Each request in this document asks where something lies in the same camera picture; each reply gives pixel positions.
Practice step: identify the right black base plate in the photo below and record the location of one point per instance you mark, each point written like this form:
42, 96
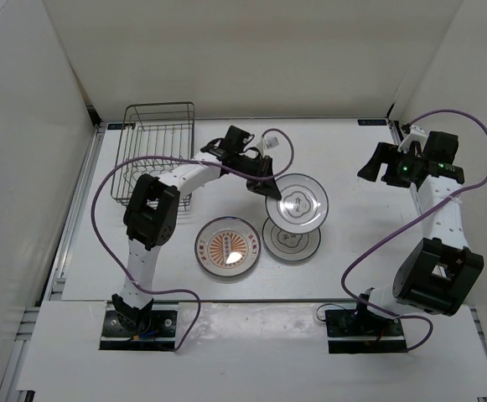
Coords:
350, 332

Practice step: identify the grey wire dish rack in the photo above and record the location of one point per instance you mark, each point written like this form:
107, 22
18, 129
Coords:
162, 129

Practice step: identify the orange sunburst pattern plate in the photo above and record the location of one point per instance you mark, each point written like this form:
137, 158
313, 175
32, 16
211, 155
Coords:
227, 248

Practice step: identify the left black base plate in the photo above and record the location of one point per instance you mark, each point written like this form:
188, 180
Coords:
158, 334

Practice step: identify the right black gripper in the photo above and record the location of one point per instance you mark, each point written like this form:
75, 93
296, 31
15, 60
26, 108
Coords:
381, 155

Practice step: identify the white plate black lettering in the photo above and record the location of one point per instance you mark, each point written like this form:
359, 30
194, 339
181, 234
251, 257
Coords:
289, 247

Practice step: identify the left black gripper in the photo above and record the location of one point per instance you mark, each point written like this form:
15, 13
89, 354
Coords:
265, 187

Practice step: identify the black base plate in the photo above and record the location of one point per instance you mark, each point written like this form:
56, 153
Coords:
350, 332
158, 334

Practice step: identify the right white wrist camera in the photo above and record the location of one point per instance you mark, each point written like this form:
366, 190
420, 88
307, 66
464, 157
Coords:
412, 134

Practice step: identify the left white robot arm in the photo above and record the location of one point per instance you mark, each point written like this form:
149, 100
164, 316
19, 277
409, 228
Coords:
151, 214

